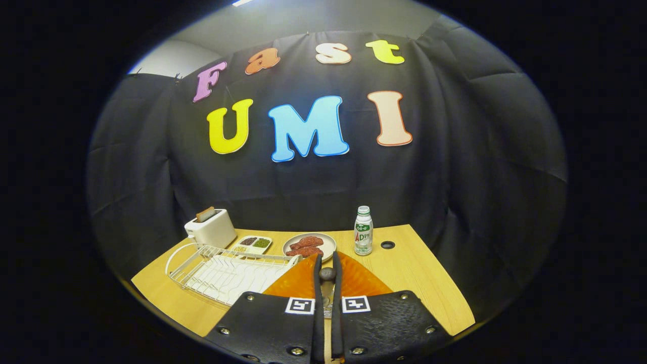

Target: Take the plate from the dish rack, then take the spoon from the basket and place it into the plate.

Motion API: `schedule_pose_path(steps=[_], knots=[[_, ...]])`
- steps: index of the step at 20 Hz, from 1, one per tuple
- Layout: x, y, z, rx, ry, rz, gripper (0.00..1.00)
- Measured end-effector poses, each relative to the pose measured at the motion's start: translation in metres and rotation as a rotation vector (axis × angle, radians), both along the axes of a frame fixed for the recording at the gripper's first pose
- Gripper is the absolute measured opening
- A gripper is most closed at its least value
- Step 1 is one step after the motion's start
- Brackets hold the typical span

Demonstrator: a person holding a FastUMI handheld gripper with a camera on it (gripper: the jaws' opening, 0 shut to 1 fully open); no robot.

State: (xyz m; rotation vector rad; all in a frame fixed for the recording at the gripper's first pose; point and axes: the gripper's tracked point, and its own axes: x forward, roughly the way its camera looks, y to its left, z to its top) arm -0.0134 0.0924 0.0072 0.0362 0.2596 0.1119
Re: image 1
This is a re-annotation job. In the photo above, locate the white bottle with green label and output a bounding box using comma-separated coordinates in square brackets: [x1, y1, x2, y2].
[354, 206, 374, 256]

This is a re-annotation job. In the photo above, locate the white drain tray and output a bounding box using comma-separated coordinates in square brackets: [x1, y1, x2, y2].
[184, 254, 291, 306]

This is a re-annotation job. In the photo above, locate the metal spoon with dark handle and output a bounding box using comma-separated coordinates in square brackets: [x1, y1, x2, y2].
[319, 267, 337, 320]

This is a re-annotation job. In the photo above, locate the white divided seed tray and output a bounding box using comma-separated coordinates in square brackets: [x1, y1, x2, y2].
[233, 235, 273, 255]

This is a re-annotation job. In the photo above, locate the black backdrop cloth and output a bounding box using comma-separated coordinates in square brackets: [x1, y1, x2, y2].
[86, 15, 569, 324]

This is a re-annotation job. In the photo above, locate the white toaster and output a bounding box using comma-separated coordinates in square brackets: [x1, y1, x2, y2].
[184, 209, 238, 249]

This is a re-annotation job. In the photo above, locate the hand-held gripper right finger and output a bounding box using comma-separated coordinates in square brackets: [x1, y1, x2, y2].
[331, 251, 452, 364]

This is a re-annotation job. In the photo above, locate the white wire dish rack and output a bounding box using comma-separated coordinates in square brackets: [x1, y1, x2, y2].
[165, 243, 303, 307]

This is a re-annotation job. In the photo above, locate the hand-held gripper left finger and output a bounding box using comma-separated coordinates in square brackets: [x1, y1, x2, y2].
[205, 253, 325, 364]

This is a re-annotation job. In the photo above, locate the beige round plate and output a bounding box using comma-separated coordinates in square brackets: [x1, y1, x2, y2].
[283, 233, 337, 262]

